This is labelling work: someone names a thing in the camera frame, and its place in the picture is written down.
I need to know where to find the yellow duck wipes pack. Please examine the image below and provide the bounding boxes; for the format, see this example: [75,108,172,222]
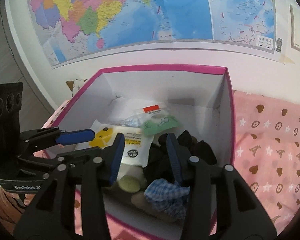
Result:
[76,120,154,168]

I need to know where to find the red green cotton swab bag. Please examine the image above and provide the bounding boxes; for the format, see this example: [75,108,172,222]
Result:
[139,103,181,137]

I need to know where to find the person left hand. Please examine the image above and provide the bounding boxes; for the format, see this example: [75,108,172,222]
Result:
[0,187,35,234]

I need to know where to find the black scrunchie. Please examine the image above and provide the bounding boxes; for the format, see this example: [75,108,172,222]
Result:
[143,130,217,187]

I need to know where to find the grey door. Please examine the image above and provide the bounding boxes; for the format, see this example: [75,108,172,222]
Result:
[0,0,55,131]

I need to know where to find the white blue plastic packet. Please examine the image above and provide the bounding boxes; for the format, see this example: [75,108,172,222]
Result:
[108,98,142,127]

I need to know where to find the white wall socket panel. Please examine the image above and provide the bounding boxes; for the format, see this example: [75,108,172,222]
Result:
[290,5,300,52]

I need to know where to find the colourful wall map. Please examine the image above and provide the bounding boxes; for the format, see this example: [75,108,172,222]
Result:
[27,0,282,67]

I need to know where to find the blue checkered scrunchie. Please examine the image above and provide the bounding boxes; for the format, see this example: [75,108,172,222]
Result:
[144,179,190,220]

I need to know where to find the beige plush bunny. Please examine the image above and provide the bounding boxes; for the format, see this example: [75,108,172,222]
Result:
[131,191,176,223]

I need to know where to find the pink patterned bedsheet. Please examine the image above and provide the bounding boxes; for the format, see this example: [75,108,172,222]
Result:
[33,89,300,240]

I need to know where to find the green frog plush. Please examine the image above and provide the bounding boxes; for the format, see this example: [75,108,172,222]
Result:
[110,163,147,193]

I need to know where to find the white patterned pillow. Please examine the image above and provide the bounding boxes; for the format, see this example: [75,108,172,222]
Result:
[66,79,87,97]

